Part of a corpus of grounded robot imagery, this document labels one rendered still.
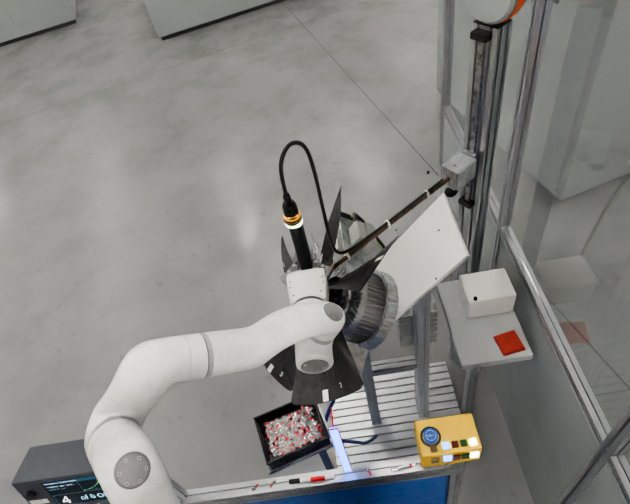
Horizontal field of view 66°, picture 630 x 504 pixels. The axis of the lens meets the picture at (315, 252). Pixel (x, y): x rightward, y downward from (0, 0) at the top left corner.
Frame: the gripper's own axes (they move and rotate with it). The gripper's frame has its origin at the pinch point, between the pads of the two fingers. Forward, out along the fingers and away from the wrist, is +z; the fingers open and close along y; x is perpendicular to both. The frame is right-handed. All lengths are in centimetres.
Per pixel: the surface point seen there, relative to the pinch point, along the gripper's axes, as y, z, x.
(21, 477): -81, -38, -21
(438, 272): 36.2, 2.5, -19.0
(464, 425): 34, -35, -40
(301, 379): -8.2, -17.7, -31.7
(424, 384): 34, 9, -105
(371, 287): 16.7, 9.3, -30.0
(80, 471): -65, -39, -21
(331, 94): 20, 325, -149
